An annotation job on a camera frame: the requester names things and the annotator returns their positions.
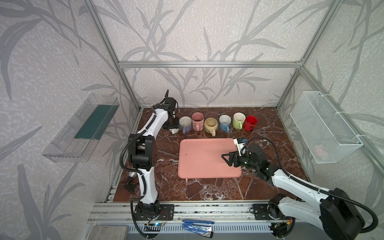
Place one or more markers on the blue stapler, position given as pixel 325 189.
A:
pixel 202 228

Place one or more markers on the white wire basket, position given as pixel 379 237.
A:
pixel 325 131

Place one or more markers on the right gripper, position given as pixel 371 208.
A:
pixel 236 159

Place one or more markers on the pink patterned mug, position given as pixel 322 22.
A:
pixel 198 121

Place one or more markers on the clear plastic wall bin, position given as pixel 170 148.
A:
pixel 78 139

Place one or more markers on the red mug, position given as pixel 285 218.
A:
pixel 250 123

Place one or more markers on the pink tray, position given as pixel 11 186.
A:
pixel 202 159

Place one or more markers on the white mug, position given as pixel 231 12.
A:
pixel 174 131

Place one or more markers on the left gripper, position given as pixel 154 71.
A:
pixel 172 122

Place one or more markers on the light green mug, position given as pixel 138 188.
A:
pixel 238 120

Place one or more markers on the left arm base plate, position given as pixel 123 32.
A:
pixel 165 212

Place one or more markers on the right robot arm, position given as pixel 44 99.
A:
pixel 330 210

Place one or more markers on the blue mug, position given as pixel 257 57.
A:
pixel 225 122

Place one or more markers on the silver metal cylinder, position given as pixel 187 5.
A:
pixel 132 175

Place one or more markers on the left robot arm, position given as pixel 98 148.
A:
pixel 140 154

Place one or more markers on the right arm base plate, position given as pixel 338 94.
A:
pixel 263 212

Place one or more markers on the black clip on table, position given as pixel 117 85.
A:
pixel 131 185

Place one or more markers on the purple mug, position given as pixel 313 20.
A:
pixel 185 124

